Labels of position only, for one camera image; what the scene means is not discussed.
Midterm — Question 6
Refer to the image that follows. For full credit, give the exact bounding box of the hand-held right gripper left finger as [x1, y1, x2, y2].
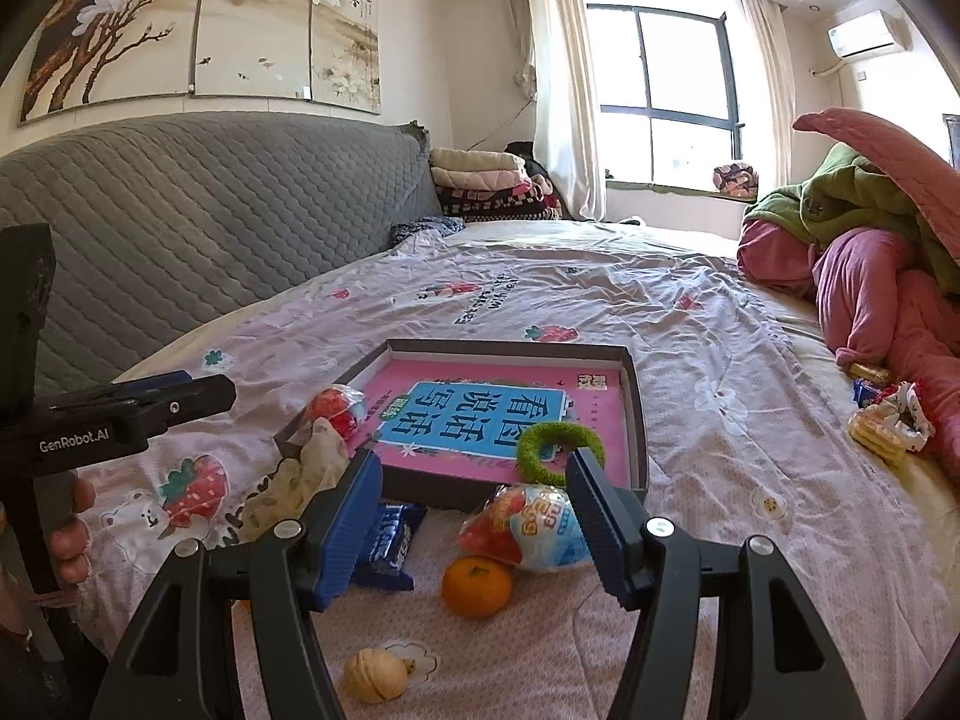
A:
[90, 448, 385, 720]

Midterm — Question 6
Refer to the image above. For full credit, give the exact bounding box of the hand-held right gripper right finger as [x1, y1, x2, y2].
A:
[564, 448, 852, 720]

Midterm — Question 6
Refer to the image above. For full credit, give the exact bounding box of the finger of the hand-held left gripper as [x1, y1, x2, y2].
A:
[105, 373, 238, 440]
[37, 371, 192, 402]

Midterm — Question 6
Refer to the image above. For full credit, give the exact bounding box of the sheer beige cloth black trim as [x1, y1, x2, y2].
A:
[229, 416, 353, 548]

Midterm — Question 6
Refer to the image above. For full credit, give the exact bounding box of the pink shallow box tray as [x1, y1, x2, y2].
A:
[274, 337, 650, 515]

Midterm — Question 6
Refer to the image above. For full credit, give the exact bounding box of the green fuzzy ring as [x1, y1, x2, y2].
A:
[516, 422, 605, 488]

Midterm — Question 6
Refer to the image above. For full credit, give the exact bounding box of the red egg-shaped toy packet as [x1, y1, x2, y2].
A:
[457, 484, 593, 575]
[304, 384, 368, 443]

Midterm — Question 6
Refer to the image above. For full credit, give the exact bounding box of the orange mandarin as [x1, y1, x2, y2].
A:
[441, 555, 515, 620]

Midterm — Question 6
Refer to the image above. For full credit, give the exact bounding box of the person's left hand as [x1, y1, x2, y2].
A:
[46, 474, 98, 587]

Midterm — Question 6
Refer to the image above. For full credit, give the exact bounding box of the blue snack packet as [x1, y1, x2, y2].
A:
[349, 499, 428, 592]

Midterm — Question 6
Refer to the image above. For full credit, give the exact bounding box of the pink book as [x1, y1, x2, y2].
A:
[352, 358, 638, 488]

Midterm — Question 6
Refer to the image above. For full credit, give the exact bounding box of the walnut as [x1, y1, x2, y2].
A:
[345, 649, 410, 704]

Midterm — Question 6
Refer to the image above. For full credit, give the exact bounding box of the grey quilted headboard cover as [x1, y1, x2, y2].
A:
[0, 111, 443, 398]

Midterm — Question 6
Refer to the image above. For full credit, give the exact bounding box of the printed strawberry bed sheet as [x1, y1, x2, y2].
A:
[75, 217, 960, 720]

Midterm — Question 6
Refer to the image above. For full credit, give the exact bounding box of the grey patterned pillow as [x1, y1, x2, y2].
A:
[390, 216, 466, 247]

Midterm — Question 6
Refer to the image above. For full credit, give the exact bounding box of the plastic bag of wafers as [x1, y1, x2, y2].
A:
[847, 381, 937, 466]

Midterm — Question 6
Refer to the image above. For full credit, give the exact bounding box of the dark patterned folded blanket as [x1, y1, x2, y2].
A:
[439, 184, 561, 221]

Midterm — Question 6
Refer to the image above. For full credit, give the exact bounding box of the magenta duvet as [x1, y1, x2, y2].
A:
[737, 217, 960, 482]

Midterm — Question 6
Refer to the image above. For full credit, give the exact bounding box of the dark clothing pile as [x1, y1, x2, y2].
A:
[506, 141, 571, 203]

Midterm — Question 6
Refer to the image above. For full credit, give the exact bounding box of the floral cushion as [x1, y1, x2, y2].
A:
[712, 161, 758, 201]

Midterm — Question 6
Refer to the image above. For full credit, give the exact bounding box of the cream folded blanket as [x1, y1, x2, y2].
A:
[430, 148, 526, 173]

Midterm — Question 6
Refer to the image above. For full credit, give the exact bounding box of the green blanket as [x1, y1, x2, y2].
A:
[750, 144, 960, 278]

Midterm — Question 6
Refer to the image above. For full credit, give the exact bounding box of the white sheer curtain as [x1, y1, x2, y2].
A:
[739, 0, 796, 196]
[525, 0, 608, 222]

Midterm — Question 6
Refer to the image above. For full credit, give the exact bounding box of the dark framed window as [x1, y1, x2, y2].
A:
[585, 6, 745, 192]

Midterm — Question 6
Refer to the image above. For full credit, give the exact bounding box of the salmon quilted blanket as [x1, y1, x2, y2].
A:
[793, 109, 960, 301]

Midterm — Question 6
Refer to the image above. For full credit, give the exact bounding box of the white air conditioner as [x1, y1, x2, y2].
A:
[827, 10, 908, 59]

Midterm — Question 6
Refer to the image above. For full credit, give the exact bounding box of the floral wall painting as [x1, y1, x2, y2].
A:
[19, 0, 385, 125]

